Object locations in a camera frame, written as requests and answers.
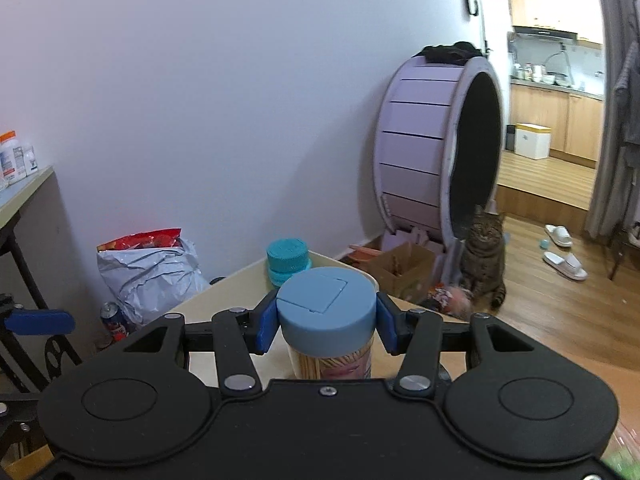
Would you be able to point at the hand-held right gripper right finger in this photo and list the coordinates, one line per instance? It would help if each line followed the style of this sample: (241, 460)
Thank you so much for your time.
(387, 327)

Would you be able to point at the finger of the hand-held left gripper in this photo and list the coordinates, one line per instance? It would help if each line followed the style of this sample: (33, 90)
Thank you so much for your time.
(40, 321)

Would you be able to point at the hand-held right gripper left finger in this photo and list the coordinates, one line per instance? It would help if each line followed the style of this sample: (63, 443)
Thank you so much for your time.
(266, 325)

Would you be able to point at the toothpick jar blue lid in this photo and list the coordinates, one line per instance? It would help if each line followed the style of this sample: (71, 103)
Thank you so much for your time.
(325, 310)

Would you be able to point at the brown cardboard box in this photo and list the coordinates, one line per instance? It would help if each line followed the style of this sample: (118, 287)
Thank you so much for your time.
(400, 270)

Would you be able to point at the colourful cat toy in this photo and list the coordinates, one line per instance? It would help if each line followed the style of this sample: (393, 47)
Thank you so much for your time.
(450, 302)

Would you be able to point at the teal lidded jar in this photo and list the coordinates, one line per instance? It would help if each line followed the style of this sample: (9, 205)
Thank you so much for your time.
(287, 260)

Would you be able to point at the blue soda can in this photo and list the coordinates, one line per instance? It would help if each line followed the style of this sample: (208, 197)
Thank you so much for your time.
(114, 322)

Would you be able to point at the silver plastic bag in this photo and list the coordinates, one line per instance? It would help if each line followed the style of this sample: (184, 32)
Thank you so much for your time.
(150, 280)

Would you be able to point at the tabby cat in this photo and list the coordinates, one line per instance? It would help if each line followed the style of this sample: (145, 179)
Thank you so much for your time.
(482, 255)

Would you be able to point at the grey side table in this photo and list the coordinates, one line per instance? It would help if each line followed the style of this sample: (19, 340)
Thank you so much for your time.
(25, 195)

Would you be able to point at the red snack bag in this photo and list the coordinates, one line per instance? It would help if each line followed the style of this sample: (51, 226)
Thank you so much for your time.
(145, 240)

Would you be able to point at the small white bottle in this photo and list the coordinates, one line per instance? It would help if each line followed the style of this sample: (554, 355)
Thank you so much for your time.
(31, 160)

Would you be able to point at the white pill bottle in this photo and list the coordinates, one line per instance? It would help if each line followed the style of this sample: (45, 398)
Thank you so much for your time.
(12, 157)

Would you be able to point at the white slipper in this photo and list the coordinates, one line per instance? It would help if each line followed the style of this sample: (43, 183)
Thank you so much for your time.
(565, 266)
(559, 236)

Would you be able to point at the purple cat exercise wheel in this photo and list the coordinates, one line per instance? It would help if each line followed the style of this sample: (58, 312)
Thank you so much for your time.
(420, 135)

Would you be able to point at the slim black bin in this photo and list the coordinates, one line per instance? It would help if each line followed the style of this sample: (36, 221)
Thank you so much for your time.
(510, 138)

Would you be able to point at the white foam box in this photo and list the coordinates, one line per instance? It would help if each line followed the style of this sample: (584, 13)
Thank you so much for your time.
(532, 142)

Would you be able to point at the wooden kitchen cabinet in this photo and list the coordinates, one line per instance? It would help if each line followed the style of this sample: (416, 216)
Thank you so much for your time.
(550, 115)

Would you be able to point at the black cloth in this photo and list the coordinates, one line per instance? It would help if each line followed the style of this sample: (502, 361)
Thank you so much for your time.
(450, 52)

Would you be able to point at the grey hanging clothes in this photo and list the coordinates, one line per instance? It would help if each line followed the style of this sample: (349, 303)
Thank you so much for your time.
(625, 110)

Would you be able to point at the range hood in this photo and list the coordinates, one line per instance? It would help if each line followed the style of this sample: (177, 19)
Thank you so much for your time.
(545, 33)

